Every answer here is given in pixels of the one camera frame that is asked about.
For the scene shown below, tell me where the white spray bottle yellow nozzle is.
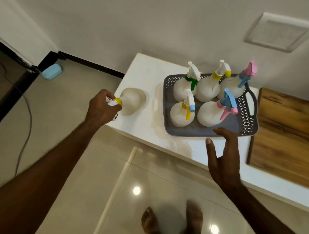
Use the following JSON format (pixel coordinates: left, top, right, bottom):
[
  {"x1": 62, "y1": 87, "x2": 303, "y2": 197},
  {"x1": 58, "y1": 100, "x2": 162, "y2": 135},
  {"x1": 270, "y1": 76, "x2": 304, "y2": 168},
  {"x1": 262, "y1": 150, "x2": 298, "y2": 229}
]
[{"x1": 195, "y1": 60, "x2": 232, "y2": 102}]

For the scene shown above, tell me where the grey plastic basket tray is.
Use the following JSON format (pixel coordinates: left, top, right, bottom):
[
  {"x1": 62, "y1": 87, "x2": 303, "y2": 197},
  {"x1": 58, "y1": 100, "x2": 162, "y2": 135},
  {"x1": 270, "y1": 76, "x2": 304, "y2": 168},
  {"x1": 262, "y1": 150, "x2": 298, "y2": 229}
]
[{"x1": 163, "y1": 73, "x2": 259, "y2": 137}]

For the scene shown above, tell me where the person's left foot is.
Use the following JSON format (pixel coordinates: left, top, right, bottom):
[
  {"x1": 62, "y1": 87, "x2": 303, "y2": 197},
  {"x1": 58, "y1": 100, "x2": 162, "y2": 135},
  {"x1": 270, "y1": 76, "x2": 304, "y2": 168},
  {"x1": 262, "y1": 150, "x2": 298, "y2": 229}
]
[{"x1": 141, "y1": 207, "x2": 160, "y2": 234}]

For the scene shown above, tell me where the light blue box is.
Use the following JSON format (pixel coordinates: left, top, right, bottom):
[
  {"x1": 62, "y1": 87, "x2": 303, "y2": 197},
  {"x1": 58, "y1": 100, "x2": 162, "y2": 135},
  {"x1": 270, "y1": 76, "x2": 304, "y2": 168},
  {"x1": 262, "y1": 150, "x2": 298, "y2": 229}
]
[{"x1": 42, "y1": 64, "x2": 63, "y2": 80}]

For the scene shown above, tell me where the person's left forearm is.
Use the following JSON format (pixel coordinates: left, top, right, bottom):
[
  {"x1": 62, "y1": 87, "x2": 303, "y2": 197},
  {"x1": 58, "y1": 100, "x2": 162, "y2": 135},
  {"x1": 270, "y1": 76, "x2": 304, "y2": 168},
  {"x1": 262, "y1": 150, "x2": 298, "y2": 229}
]
[{"x1": 0, "y1": 118, "x2": 100, "y2": 234}]

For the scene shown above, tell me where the white spray bottle yellow collar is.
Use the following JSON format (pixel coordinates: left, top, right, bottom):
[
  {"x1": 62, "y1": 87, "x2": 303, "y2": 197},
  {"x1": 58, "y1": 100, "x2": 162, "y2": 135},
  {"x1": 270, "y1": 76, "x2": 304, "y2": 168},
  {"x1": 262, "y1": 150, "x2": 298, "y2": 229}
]
[{"x1": 106, "y1": 87, "x2": 147, "y2": 122}]

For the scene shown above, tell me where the person's right foot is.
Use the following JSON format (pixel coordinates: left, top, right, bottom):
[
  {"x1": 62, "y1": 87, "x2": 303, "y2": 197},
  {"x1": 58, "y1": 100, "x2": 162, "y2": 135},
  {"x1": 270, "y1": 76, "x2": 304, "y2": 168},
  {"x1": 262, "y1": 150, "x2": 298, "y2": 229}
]
[{"x1": 186, "y1": 200, "x2": 204, "y2": 234}]

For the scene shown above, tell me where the wooden board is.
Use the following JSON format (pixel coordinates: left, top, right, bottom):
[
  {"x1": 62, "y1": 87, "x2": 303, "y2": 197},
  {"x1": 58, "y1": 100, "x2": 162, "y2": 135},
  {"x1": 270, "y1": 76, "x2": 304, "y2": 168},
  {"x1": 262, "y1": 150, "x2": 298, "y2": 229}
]
[{"x1": 247, "y1": 87, "x2": 309, "y2": 188}]

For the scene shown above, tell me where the grey floor cable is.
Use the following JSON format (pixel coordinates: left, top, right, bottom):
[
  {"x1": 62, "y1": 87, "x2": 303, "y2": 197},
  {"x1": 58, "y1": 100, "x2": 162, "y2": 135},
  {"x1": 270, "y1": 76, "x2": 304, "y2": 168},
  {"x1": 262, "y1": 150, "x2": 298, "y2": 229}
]
[{"x1": 0, "y1": 63, "x2": 32, "y2": 177}]

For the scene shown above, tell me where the person's right forearm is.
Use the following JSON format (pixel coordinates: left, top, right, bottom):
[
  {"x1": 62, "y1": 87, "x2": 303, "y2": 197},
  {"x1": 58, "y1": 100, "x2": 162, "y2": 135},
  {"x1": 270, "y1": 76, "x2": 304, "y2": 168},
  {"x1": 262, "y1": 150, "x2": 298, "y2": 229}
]
[{"x1": 226, "y1": 180, "x2": 297, "y2": 234}]

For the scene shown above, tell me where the white wall panel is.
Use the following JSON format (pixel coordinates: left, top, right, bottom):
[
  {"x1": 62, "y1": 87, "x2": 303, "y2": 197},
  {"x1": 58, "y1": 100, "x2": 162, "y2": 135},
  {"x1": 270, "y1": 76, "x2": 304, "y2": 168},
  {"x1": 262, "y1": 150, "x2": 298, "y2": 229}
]
[{"x1": 243, "y1": 12, "x2": 309, "y2": 53}]

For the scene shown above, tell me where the white spray bottle green trigger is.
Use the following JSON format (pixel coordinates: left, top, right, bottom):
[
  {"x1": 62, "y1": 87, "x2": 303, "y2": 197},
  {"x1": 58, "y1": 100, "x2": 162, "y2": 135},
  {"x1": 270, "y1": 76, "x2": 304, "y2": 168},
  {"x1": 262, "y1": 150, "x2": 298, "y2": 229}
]
[{"x1": 173, "y1": 61, "x2": 201, "y2": 103}]

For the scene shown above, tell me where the spray bottle yellow trigger blue nozzle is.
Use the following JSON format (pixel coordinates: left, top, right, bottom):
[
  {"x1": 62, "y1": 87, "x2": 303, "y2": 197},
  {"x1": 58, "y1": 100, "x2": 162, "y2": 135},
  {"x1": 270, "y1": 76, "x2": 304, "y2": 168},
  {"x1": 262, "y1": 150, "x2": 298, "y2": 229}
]
[{"x1": 170, "y1": 89, "x2": 196, "y2": 128}]

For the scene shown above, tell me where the person's foot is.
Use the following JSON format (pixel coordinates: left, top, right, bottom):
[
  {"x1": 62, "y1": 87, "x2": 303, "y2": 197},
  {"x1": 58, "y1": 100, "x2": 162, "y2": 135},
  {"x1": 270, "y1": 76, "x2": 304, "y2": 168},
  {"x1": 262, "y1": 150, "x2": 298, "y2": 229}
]
[
  {"x1": 186, "y1": 200, "x2": 204, "y2": 234},
  {"x1": 141, "y1": 207, "x2": 160, "y2": 234}
]

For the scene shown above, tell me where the black skirting strip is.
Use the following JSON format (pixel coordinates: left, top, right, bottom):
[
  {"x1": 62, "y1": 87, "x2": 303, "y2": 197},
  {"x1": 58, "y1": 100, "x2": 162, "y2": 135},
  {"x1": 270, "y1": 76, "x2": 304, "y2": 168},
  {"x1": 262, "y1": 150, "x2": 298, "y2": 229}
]
[{"x1": 58, "y1": 51, "x2": 125, "y2": 79}]

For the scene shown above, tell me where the person's right hand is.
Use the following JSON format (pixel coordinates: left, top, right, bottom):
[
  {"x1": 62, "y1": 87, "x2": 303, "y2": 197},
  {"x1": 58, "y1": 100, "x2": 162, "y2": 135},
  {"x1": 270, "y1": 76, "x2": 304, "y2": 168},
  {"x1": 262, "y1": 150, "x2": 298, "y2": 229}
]
[{"x1": 205, "y1": 128, "x2": 242, "y2": 191}]

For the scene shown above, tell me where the person's left hand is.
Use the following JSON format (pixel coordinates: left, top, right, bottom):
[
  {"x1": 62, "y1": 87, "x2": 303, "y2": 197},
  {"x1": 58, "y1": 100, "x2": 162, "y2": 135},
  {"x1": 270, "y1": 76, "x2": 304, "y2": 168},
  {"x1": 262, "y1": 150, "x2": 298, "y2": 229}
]
[{"x1": 85, "y1": 89, "x2": 123, "y2": 126}]

